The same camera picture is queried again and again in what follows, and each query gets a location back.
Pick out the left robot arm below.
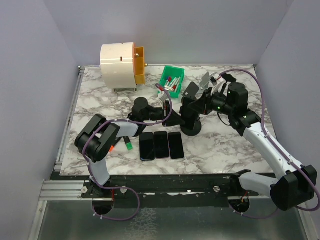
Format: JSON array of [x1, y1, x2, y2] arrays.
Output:
[[74, 97, 185, 198]]

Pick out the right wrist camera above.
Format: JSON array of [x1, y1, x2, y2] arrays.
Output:
[[209, 72, 226, 95]]

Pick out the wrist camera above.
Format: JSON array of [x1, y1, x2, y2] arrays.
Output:
[[209, 72, 226, 95], [157, 91, 171, 103]]

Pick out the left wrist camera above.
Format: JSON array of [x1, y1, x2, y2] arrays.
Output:
[[157, 91, 171, 103]]

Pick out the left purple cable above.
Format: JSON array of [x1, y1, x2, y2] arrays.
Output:
[[81, 83, 173, 187]]

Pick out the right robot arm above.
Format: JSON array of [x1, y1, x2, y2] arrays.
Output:
[[188, 82, 319, 211]]

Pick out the green highlighter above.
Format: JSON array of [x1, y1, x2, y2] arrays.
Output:
[[123, 136, 133, 151]]

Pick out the white folding phone stand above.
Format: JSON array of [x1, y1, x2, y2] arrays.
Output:
[[199, 71, 211, 90]]

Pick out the black front mounting rail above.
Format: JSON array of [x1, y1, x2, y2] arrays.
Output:
[[82, 172, 261, 210]]

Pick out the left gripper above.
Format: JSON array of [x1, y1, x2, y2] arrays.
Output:
[[142, 100, 185, 127]]

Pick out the brown base phone stand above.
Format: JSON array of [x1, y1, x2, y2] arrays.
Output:
[[182, 81, 200, 99]]

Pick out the black phone stand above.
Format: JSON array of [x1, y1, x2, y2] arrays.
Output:
[[221, 73, 237, 83], [180, 120, 202, 137]]

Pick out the green plastic bin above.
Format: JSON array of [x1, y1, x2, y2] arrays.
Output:
[[159, 65, 185, 99]]

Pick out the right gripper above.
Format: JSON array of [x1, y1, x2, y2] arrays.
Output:
[[189, 86, 235, 116]]

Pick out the purple edged phone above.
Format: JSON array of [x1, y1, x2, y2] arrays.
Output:
[[154, 131, 170, 159]]

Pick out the orange drawer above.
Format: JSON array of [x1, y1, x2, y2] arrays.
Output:
[[134, 46, 147, 85]]

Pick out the black phone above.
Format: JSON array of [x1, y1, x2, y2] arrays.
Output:
[[139, 132, 156, 161]]

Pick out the markers in green bin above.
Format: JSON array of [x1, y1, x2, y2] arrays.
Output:
[[164, 77, 180, 92]]

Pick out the white round drawer cabinet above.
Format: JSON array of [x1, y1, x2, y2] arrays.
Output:
[[100, 42, 137, 90]]

